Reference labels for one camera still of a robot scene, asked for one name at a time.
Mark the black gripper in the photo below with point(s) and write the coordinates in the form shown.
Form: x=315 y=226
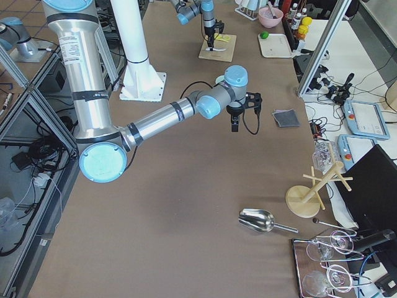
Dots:
x=209 y=30
x=234 y=111

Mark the white ceramic spoon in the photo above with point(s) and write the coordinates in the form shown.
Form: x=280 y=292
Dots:
x=215 y=50

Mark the light green bowl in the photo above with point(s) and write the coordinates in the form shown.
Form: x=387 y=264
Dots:
x=219 y=80

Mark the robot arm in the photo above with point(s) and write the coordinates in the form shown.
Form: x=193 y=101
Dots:
x=103 y=146
x=186 y=12

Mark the pink bowl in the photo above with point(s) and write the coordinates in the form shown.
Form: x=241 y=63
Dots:
x=266 y=18

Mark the yellow plastic knife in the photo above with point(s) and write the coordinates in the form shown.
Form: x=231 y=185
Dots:
x=220 y=38

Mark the bamboo cutting board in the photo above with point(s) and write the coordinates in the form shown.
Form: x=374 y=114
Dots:
x=226 y=56

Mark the grey folded cloth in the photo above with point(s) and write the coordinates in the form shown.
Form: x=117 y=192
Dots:
x=286 y=118

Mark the green lime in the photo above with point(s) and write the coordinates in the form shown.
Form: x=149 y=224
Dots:
x=264 y=35

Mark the cream rabbit tray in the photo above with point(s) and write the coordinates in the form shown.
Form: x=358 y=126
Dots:
x=275 y=46

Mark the metal tube with black cap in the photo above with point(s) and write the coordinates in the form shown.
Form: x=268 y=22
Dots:
x=271 y=9

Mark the black headset stand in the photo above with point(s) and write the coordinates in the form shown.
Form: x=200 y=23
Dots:
x=301 y=62

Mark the crystal glass dish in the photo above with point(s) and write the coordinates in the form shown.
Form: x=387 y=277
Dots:
x=324 y=156

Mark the metal scoop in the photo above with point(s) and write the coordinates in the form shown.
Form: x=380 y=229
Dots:
x=261 y=220

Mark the yellow lemon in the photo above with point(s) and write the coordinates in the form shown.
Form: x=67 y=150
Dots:
x=306 y=21

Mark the wooden mug tree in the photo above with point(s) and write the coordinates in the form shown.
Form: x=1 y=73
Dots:
x=305 y=202

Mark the black monitor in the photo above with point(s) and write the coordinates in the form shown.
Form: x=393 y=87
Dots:
x=372 y=200

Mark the white camera post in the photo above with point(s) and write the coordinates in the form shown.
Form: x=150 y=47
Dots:
x=141 y=82

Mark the aluminium frame post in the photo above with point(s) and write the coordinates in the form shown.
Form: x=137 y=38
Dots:
x=330 y=29

